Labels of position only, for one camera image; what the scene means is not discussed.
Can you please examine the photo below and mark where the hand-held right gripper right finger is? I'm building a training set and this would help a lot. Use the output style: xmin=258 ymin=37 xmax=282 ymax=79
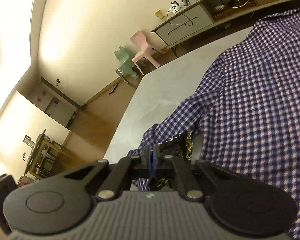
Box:
xmin=154 ymin=146 xmax=240 ymax=202

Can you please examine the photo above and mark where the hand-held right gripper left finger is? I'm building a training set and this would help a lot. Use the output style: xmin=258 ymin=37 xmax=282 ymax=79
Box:
xmin=64 ymin=146 xmax=154 ymax=201

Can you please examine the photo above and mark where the blue plaid shirt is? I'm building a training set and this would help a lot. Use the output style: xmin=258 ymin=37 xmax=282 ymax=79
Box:
xmin=127 ymin=6 xmax=300 ymax=240

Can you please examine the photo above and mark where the wooden dining chair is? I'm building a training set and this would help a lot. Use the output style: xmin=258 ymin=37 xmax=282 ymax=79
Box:
xmin=44 ymin=140 xmax=72 ymax=170

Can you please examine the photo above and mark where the white door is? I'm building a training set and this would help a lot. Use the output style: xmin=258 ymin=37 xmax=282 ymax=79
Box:
xmin=44 ymin=96 xmax=77 ymax=128

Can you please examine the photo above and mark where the green plastic chair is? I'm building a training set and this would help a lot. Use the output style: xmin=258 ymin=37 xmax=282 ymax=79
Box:
xmin=114 ymin=46 xmax=138 ymax=80

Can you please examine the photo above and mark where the round dining table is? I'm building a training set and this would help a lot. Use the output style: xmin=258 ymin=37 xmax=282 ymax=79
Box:
xmin=24 ymin=129 xmax=49 ymax=174

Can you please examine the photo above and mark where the pink plastic chair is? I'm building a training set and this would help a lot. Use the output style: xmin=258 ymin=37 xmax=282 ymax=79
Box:
xmin=129 ymin=31 xmax=166 ymax=76

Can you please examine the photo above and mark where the long television cabinet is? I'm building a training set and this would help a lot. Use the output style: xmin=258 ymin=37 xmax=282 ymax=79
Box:
xmin=151 ymin=0 xmax=300 ymax=55

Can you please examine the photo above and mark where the dark boxy object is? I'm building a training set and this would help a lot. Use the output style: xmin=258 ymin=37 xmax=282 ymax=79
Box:
xmin=0 ymin=174 xmax=17 ymax=234

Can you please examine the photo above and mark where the white power strip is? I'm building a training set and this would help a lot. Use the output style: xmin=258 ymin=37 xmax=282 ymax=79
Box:
xmin=170 ymin=1 xmax=182 ymax=13

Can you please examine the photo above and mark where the black looped cable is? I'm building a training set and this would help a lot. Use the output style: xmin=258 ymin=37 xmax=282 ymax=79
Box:
xmin=167 ymin=4 xmax=198 ymax=34

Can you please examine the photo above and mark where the white cable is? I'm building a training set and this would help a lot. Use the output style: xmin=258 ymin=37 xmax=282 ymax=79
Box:
xmin=231 ymin=0 xmax=252 ymax=8

